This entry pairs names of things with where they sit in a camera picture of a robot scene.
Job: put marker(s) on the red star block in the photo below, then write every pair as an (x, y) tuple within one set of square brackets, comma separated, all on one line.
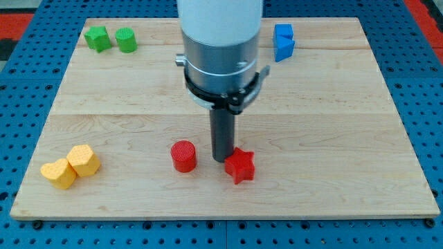
[(240, 166)]

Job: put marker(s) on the red cylinder block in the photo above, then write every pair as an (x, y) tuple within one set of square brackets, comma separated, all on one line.
[(184, 156)]

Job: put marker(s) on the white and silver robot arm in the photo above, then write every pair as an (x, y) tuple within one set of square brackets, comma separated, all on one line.
[(220, 39)]

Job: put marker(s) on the light wooden board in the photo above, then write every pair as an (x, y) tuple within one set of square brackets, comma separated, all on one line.
[(327, 137)]

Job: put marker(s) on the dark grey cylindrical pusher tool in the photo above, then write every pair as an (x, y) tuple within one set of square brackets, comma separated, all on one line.
[(222, 128)]

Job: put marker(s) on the blue triangle block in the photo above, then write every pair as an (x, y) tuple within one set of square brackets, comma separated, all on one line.
[(283, 47)]

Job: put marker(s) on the blue cube block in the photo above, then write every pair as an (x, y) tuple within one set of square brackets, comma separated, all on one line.
[(283, 30)]

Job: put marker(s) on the green cylinder block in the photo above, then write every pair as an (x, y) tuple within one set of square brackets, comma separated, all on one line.
[(126, 40)]

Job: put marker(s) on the yellow hexagon block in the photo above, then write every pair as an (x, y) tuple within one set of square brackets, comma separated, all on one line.
[(83, 160)]

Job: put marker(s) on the green star block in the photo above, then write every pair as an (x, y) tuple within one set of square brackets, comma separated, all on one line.
[(97, 38)]

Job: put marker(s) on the yellow heart block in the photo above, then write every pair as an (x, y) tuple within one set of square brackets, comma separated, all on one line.
[(59, 174)]

